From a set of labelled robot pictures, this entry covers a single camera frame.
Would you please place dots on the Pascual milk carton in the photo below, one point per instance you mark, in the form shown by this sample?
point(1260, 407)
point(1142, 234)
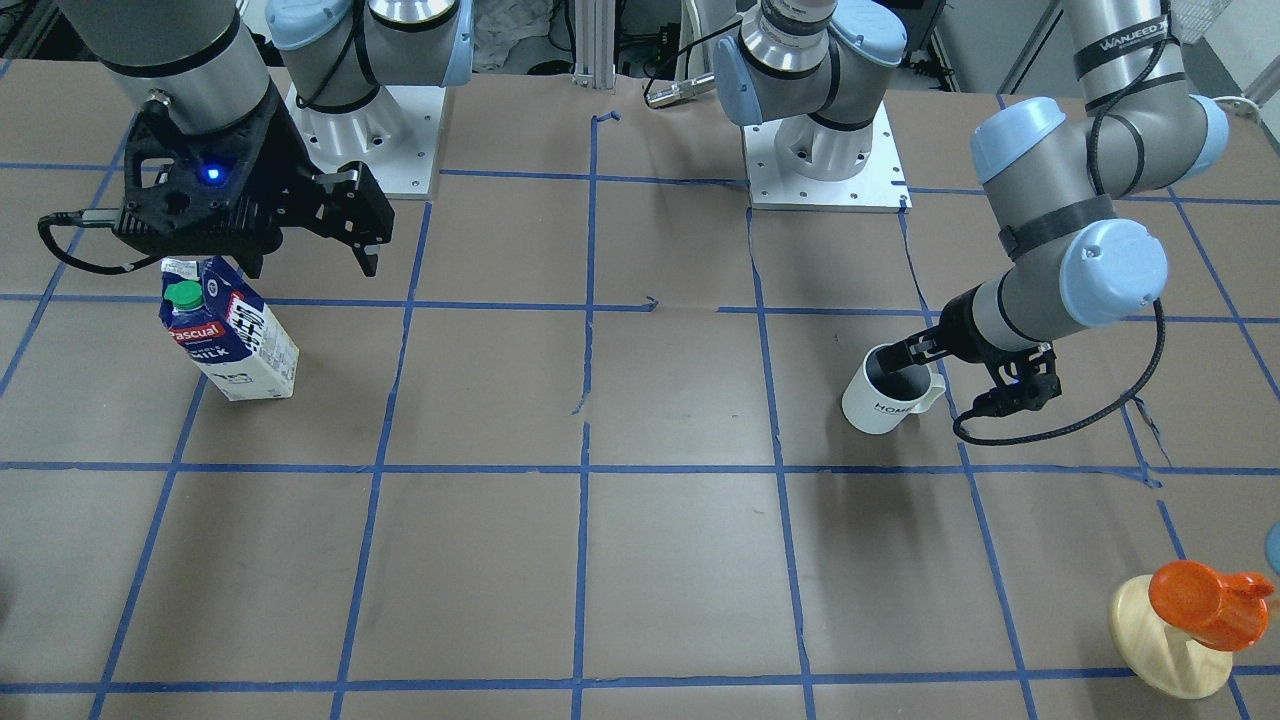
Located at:
point(227, 330)

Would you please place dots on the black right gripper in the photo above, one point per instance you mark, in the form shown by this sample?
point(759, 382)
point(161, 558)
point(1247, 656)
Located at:
point(287, 166)

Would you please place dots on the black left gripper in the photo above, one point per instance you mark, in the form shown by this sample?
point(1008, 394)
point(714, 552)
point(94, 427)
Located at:
point(961, 331)

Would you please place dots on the aluminium frame post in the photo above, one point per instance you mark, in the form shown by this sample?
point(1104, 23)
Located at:
point(594, 28)

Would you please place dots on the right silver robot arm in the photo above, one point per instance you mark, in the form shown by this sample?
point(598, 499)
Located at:
point(202, 55)

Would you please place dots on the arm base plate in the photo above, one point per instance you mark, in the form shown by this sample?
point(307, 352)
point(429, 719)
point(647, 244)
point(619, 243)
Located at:
point(397, 136)
point(795, 164)

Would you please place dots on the wooden mug tree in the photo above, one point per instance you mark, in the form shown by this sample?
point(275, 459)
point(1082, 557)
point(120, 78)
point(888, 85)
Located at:
point(1164, 657)

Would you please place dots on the white mug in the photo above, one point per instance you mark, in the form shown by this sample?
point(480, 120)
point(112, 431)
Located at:
point(876, 401)

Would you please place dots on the orange mug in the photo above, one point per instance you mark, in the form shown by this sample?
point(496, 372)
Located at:
point(1224, 612)

